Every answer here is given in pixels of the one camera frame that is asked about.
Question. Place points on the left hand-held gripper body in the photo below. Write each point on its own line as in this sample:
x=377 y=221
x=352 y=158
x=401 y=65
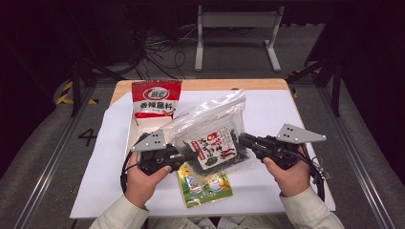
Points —
x=153 y=146

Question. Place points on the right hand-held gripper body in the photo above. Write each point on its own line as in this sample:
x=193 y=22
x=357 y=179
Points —
x=286 y=144

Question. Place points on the white plastic container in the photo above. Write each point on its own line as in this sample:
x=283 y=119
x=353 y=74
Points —
x=133 y=133

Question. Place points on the clear dried seaweed bag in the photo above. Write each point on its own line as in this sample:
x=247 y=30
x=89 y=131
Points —
x=210 y=133

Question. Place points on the red seasoning packet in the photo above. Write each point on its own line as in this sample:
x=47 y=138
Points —
x=156 y=97

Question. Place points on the person's right hand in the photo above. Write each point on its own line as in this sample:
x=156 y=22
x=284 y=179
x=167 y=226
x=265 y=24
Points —
x=291 y=181

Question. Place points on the person's left hand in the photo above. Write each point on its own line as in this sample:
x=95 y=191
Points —
x=143 y=184

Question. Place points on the white paper sheet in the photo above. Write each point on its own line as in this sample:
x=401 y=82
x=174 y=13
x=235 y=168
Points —
x=270 y=108

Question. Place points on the yellow green spout pouch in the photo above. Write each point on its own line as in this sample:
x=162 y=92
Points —
x=207 y=191

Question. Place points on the yellow black hazard tape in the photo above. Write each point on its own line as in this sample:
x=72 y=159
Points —
x=296 y=93
x=65 y=95

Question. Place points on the wooden table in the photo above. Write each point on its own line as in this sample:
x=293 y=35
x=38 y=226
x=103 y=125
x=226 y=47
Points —
x=223 y=84

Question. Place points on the person's light clothing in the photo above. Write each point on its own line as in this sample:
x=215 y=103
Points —
x=216 y=223

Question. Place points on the black tripod stand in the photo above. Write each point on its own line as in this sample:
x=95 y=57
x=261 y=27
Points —
x=78 y=82
x=334 y=82

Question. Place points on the grey metal stand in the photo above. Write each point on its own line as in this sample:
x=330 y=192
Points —
x=238 y=19

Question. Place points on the aluminium floor rail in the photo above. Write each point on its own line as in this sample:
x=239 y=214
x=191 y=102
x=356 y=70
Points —
x=54 y=159
x=350 y=152

